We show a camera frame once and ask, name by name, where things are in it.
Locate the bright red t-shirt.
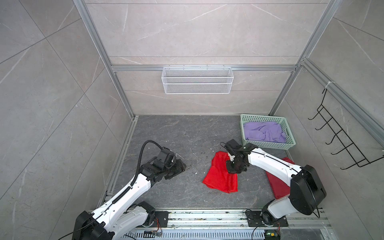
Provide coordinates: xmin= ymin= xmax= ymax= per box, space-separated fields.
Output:
xmin=203 ymin=152 xmax=238 ymax=194

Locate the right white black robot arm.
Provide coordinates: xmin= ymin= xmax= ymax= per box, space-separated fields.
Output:
xmin=223 ymin=140 xmax=327 ymax=226

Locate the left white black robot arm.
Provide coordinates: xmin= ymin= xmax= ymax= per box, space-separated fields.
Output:
xmin=72 ymin=148 xmax=186 ymax=240

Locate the light green plastic basket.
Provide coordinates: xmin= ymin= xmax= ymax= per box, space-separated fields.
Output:
xmin=241 ymin=114 xmax=296 ymax=150

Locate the purple t-shirt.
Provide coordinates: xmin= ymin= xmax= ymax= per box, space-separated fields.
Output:
xmin=243 ymin=122 xmax=287 ymax=144

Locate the folded dark red t-shirt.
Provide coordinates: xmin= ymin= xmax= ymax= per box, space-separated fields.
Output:
xmin=266 ymin=172 xmax=290 ymax=200

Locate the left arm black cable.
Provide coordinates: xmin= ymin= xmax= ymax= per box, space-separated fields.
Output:
xmin=130 ymin=140 xmax=164 ymax=188

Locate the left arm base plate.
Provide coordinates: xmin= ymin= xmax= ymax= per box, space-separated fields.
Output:
xmin=143 ymin=211 xmax=169 ymax=228

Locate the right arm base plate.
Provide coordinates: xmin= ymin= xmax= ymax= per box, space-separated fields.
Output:
xmin=245 ymin=210 xmax=289 ymax=227

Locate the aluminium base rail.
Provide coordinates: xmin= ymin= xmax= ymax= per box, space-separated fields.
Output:
xmin=120 ymin=209 xmax=337 ymax=240

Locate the white wire mesh shelf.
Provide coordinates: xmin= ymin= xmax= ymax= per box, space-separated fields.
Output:
xmin=162 ymin=67 xmax=234 ymax=95

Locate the black wire hook rack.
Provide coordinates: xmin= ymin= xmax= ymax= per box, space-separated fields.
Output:
xmin=308 ymin=89 xmax=384 ymax=171

